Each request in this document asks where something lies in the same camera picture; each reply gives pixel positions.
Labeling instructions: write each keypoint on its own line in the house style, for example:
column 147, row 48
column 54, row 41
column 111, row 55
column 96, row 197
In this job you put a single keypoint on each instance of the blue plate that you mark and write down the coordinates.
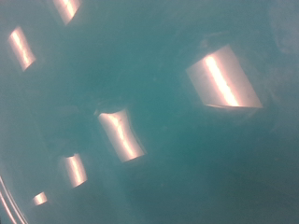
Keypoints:
column 174, row 155

